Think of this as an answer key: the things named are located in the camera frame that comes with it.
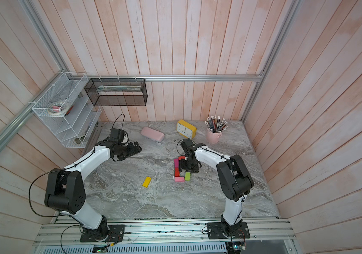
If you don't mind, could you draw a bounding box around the green block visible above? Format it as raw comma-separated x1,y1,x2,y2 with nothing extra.
184,172,191,181

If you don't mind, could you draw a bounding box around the tape roll on shelf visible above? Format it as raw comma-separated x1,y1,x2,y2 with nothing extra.
46,101,70,116

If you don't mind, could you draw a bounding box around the black mesh wall basket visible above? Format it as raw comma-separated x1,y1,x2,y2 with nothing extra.
85,78,148,106

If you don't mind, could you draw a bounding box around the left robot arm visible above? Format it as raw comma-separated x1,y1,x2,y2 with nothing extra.
44,128,142,230

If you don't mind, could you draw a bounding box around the pink pencil case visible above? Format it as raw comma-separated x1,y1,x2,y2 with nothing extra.
141,127,165,142

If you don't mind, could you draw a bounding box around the pink block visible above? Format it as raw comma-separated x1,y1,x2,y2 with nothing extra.
174,176,185,183

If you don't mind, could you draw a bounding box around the aluminium front rail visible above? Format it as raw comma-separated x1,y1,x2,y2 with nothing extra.
33,217,296,246

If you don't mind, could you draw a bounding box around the yellow block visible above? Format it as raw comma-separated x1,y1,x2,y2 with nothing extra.
142,177,151,188

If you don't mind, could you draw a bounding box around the pink pencil cup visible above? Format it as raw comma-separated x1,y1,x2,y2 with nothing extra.
206,129,222,144

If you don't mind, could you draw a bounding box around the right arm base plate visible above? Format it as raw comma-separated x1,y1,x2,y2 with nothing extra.
206,220,251,239

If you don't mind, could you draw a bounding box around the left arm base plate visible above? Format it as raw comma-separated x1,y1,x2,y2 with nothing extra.
80,224,125,242

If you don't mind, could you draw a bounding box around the magenta block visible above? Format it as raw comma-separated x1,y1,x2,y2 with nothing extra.
174,158,179,168

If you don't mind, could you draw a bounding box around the white wire shelf rack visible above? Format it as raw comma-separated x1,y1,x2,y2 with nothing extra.
32,72,101,149

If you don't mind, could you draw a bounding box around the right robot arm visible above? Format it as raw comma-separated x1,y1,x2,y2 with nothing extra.
178,139,254,239

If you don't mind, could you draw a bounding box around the yellow alarm clock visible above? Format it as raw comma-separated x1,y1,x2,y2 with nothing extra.
176,120,197,139

